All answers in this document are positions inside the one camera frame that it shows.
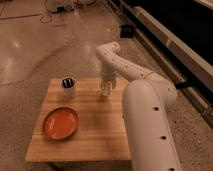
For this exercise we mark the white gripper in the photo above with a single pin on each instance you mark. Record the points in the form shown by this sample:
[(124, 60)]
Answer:
[(108, 74)]

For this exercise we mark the clear plastic bottle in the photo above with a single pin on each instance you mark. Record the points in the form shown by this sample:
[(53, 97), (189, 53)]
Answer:
[(107, 88)]

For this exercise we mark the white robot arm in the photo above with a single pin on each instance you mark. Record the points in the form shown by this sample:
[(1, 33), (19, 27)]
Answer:
[(145, 100)]

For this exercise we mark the wooden table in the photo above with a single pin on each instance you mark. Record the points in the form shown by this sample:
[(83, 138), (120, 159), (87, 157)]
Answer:
[(101, 132)]

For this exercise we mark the black box on floor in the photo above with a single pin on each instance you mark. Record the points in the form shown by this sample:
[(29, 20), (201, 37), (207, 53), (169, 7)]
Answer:
[(127, 31)]

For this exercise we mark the orange plate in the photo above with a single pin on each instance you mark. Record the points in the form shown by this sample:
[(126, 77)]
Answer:
[(61, 123)]

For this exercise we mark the metal rail along wall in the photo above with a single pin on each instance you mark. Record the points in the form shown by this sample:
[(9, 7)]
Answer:
[(183, 31)]

